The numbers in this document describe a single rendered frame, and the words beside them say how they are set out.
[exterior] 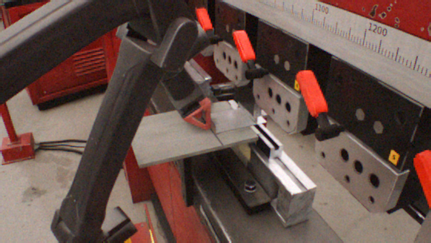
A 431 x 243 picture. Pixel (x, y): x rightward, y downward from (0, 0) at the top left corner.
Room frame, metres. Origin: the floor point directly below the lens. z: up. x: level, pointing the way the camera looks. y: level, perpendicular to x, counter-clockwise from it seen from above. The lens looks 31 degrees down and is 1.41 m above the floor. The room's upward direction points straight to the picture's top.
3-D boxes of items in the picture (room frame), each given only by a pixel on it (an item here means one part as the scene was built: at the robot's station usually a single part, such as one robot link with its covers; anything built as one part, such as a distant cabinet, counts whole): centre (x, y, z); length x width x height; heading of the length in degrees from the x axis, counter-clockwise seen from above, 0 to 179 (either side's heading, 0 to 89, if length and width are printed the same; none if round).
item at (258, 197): (0.65, -0.04, 0.89); 0.30 x 0.05 x 0.03; 22
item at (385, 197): (0.36, -0.22, 1.18); 0.15 x 0.09 x 0.17; 22
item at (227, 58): (0.73, -0.06, 1.18); 0.15 x 0.09 x 0.17; 22
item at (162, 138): (0.65, 0.06, 1.00); 0.26 x 0.18 x 0.01; 112
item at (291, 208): (0.65, -0.10, 0.92); 0.39 x 0.06 x 0.10; 22
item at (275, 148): (0.67, -0.09, 0.98); 0.20 x 0.03 x 0.03; 22
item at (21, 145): (1.86, 1.45, 0.41); 0.25 x 0.20 x 0.83; 112
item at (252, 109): (0.70, -0.08, 1.05); 0.10 x 0.02 x 0.10; 22
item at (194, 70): (1.21, 0.13, 0.92); 0.50 x 0.06 x 0.10; 22
